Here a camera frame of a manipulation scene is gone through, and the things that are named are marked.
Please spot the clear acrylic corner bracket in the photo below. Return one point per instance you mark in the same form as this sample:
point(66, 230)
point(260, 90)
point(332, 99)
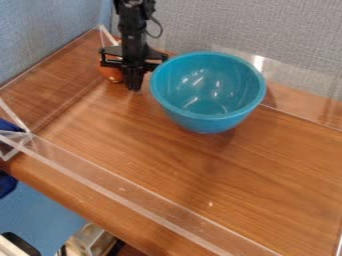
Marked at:
point(110, 37)

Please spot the clear acrylic front barrier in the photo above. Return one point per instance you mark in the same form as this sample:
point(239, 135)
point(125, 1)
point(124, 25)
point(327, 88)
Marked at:
point(186, 223)

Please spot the black and white object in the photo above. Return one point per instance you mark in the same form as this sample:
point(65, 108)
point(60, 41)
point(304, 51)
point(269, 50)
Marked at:
point(14, 246)

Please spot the brown spotted toy mushroom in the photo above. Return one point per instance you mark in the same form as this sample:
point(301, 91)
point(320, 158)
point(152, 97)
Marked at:
point(113, 74)

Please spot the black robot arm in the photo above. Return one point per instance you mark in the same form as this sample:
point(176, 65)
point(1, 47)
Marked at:
point(136, 12)

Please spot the clear acrylic barrier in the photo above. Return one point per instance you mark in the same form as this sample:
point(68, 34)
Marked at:
point(303, 92)
point(186, 223)

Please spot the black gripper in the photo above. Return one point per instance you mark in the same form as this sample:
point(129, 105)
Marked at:
point(142, 58)

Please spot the clear acrylic back barrier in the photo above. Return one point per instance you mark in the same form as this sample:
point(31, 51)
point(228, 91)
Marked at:
point(303, 92)

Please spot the blue plastic bowl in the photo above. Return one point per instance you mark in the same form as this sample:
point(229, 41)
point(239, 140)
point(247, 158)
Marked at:
point(209, 90)

